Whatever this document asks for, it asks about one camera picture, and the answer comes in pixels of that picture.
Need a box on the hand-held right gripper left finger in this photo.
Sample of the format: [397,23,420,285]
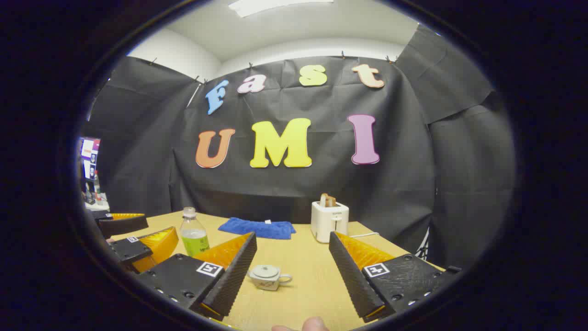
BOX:
[133,231,258,321]

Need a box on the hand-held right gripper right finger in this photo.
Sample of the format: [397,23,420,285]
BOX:
[328,231,461,323]

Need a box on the white ceramic teacup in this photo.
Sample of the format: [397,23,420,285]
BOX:
[248,271,293,291]

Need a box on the green label water bottle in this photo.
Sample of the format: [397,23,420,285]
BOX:
[179,207,210,257]

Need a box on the white side table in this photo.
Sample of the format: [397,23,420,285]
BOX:
[85,193,111,212]

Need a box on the blue towel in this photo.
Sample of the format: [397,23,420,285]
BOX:
[218,217,297,240]

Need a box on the white toaster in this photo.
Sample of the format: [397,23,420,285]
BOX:
[311,201,350,243]

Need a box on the lit computer screen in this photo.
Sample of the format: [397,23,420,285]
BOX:
[79,137,101,181]

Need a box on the ceiling light panel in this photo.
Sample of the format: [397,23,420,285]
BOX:
[228,0,334,18]

